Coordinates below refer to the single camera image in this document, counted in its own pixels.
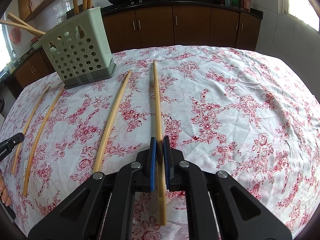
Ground bamboo chopstick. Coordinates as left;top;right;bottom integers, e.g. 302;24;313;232
93;70;132;173
153;60;167;226
22;87;66;197
11;86;50;175

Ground brown kitchen base cabinets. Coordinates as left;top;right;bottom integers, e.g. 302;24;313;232
101;0;264;53

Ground person's hand at left edge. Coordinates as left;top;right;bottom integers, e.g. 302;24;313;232
0;172;11;206

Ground brown left side cabinets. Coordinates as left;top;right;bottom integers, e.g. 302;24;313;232
1;47;55;99

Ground floral white red tablecloth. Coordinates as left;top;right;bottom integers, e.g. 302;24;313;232
1;46;319;236

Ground chopstick in holder left lower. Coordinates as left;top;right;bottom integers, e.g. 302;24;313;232
0;20;46;36

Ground green perforated utensil holder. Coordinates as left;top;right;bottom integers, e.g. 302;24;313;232
39;7;116;89

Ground chopstick in holder left upper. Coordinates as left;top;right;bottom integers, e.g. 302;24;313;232
7;12;33;28

